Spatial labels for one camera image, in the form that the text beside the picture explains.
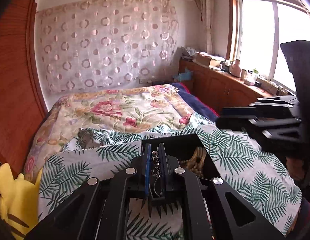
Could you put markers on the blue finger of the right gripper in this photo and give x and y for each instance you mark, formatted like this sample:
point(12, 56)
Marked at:
point(239, 111)
point(234, 124)

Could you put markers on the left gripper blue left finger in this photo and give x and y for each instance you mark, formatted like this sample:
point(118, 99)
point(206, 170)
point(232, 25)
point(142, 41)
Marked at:
point(98, 209)

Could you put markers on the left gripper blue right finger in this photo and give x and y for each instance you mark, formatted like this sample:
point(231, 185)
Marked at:
point(211, 209)

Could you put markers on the metal hair pin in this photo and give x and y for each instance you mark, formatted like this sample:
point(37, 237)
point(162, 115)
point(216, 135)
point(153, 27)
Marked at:
point(157, 181)

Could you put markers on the wooden sideboard cabinet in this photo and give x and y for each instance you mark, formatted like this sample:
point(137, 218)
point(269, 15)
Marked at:
point(219, 89)

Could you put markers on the pink white bottle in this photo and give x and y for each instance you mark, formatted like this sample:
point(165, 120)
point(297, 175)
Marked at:
point(235, 69)

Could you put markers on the blue blanket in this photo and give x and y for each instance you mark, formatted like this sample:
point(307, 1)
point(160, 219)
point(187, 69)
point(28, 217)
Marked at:
point(197, 105)

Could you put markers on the palm leaf print cloth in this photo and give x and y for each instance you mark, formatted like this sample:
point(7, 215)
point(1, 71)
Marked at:
point(258, 176)

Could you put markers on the cardboard box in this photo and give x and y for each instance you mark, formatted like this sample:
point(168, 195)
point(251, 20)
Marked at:
point(207, 60)

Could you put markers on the blue plush toy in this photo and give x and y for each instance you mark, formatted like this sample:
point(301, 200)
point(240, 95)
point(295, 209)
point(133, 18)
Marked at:
point(184, 76)

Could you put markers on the black storage box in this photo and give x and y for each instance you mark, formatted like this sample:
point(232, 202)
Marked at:
point(185, 154)

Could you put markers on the yellow plush toy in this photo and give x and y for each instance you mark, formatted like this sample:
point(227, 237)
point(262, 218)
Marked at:
point(18, 202)

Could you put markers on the floral quilt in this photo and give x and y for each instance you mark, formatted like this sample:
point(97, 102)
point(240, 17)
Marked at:
point(126, 110)

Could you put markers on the window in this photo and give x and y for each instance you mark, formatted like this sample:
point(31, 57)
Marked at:
point(257, 28)

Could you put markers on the red wooden wardrobe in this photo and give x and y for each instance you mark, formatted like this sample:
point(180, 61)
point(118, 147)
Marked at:
point(22, 108)

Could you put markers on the pink circle pattern curtain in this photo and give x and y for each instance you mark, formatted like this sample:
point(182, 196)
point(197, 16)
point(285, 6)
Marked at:
point(95, 44)

